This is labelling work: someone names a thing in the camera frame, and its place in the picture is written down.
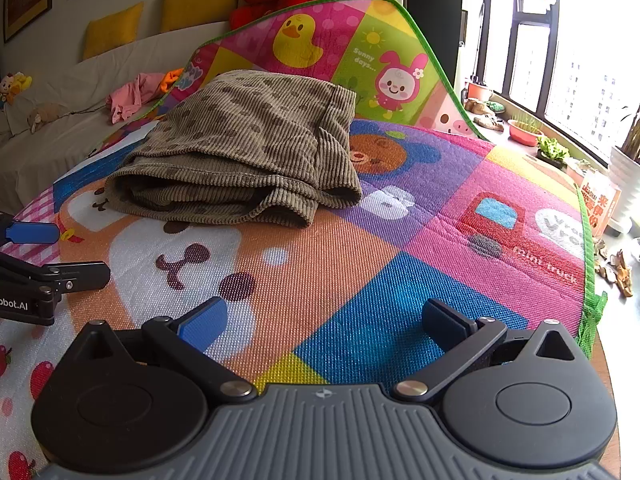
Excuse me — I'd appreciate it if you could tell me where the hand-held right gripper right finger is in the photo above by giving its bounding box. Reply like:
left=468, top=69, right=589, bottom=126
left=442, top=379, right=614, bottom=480
left=392, top=299, right=587, bottom=404

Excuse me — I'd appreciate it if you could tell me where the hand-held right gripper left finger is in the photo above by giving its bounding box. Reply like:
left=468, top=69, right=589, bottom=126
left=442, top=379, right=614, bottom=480
left=75, top=296, right=258, bottom=404

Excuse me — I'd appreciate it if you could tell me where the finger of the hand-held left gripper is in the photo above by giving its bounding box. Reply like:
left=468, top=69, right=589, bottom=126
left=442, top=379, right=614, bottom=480
left=0, top=252, right=111, bottom=294
left=0, top=212, right=61, bottom=248

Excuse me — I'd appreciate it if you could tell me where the brown dotted corduroy garment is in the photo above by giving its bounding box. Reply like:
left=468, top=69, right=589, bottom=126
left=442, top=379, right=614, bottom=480
left=104, top=70, right=363, bottom=228

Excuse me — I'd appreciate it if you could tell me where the white sofa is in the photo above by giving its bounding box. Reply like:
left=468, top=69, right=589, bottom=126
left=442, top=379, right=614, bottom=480
left=0, top=20, right=241, bottom=216

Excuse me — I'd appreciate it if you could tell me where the colourful cartoon printed play mat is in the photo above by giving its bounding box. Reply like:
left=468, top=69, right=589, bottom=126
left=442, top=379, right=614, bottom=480
left=0, top=0, right=608, bottom=480

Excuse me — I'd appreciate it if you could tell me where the beige plush toy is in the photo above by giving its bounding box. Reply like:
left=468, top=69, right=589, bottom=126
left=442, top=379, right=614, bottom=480
left=26, top=104, right=61, bottom=133

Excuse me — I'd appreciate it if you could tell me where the colourful plush toy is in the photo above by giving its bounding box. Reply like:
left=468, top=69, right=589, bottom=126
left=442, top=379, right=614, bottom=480
left=0, top=72, right=33, bottom=108

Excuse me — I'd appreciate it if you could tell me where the pink garment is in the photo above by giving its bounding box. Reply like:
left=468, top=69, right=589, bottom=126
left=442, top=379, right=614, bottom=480
left=107, top=72, right=166, bottom=123

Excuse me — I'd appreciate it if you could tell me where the pile of brown shells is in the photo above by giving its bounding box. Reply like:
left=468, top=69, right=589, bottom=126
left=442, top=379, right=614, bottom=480
left=592, top=240, right=637, bottom=297

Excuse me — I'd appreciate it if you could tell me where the orange printed box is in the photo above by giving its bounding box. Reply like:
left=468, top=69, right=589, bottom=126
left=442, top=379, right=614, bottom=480
left=580, top=167, right=621, bottom=236

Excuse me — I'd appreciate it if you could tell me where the tray of leafy green plants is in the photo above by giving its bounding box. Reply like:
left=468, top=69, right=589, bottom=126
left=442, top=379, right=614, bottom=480
left=536, top=137, right=571, bottom=168

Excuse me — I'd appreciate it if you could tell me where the pink bowl with grass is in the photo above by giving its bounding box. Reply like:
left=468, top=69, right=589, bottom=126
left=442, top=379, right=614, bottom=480
left=507, top=115, right=545, bottom=147

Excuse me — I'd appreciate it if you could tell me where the orange cloth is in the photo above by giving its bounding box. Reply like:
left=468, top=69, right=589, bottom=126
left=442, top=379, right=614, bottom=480
left=160, top=67, right=185, bottom=96

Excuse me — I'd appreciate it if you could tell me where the white ribbed plant pot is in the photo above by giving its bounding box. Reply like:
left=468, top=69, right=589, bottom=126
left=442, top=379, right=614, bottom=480
left=607, top=147, right=640, bottom=233

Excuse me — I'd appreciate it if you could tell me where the red flower pot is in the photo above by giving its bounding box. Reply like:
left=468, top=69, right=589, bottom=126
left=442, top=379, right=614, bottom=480
left=466, top=80, right=493, bottom=103

